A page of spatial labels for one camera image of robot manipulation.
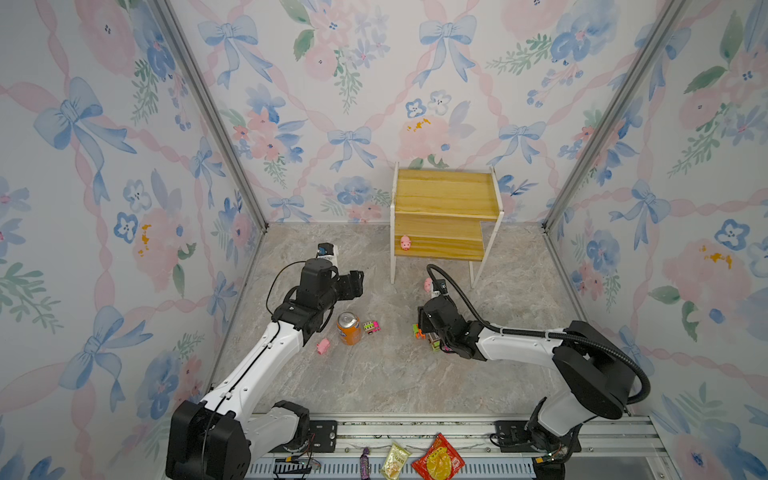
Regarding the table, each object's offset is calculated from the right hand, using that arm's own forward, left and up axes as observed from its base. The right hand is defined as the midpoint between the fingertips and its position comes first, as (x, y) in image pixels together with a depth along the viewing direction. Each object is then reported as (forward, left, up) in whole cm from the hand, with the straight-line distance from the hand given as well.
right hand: (425, 306), depth 90 cm
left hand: (+2, +21, +15) cm, 26 cm away
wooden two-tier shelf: (+13, -4, +25) cm, 29 cm away
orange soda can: (-10, +22, +4) cm, 24 cm away
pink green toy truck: (-5, +16, -4) cm, 18 cm away
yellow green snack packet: (-39, +9, -4) cm, 40 cm away
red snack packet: (-38, -2, -5) cm, 39 cm away
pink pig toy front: (+15, +6, +11) cm, 20 cm away
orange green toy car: (-7, +3, -3) cm, 8 cm away
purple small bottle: (-39, +16, -6) cm, 43 cm away
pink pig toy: (-11, +30, -4) cm, 32 cm away
